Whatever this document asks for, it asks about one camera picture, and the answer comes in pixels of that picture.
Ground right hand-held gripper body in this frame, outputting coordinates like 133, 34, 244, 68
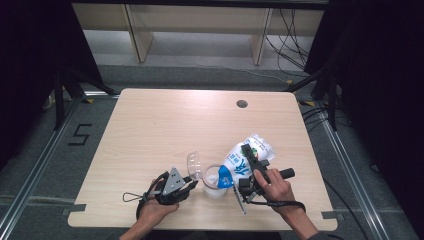
233, 159, 296, 215

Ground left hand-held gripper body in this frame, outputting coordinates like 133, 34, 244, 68
154, 166, 188, 206

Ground white and blue pouch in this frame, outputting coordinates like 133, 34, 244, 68
217, 133, 277, 190

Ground clear glass jar with lid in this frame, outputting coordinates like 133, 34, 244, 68
186, 150, 234, 200

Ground person's right hand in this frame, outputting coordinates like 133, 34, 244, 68
253, 167, 298, 218

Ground person's left hand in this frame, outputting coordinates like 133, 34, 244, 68
137, 179, 180, 227

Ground grey tape strip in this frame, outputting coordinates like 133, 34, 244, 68
61, 203, 87, 216
321, 210, 345, 221

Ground black metal stand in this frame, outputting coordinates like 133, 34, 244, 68
53, 65, 116, 132
283, 64, 338, 132

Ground beige wooden shelf unit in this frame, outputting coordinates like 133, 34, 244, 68
71, 3, 326, 66

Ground black curtain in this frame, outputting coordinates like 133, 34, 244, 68
0, 0, 105, 172
303, 0, 424, 232

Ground thin metal wire loop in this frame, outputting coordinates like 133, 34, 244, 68
122, 191, 148, 204

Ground black wrist strap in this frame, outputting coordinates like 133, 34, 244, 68
249, 199, 307, 215
135, 170, 170, 220

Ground black floor cables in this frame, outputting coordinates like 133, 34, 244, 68
300, 105, 352, 133

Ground thin white floor cable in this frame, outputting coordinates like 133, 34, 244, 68
186, 63, 292, 84

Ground aluminium floor rail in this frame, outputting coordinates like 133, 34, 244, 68
319, 111, 390, 240
0, 96, 83, 232

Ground long black floor cable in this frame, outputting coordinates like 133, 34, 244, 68
322, 177, 370, 240

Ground bundle of black cables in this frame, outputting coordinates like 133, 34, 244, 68
265, 8, 311, 72

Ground black frame beam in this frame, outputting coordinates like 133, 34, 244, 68
71, 0, 331, 10

